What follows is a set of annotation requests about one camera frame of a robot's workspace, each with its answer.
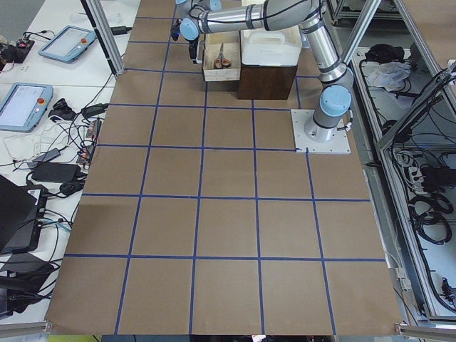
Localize near teach pendant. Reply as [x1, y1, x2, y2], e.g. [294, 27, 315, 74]
[1, 83, 53, 133]

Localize far teach pendant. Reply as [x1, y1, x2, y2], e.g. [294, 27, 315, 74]
[38, 25, 97, 63]

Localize teach pendant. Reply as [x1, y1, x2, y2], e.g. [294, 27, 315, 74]
[1, 83, 53, 133]
[38, 25, 97, 63]

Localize cream plastic tray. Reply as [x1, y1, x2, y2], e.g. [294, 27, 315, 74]
[241, 26, 302, 66]

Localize black laptop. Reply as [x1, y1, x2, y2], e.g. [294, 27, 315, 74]
[1, 176, 48, 254]

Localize large black power brick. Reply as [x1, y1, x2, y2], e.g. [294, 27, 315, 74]
[31, 162, 81, 183]

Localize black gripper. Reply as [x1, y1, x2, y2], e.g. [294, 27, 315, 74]
[187, 33, 200, 65]

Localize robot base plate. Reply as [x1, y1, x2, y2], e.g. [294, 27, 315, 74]
[291, 109, 351, 155]

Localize white cloth bundle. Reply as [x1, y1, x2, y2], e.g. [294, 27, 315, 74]
[366, 61, 411, 92]

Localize orange grey scissors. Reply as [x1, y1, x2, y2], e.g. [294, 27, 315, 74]
[213, 43, 232, 69]

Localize black power adapter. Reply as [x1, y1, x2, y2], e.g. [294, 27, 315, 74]
[110, 26, 132, 36]

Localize dark brown wooden cabinet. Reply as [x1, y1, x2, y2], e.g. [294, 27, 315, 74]
[238, 64, 298, 100]

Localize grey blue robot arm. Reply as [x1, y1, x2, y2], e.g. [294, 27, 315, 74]
[175, 1, 353, 143]

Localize light wooden drawer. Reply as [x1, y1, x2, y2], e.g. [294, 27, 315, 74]
[202, 32, 241, 82]

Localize aluminium frame post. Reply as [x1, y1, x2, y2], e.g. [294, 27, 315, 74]
[81, 0, 125, 77]

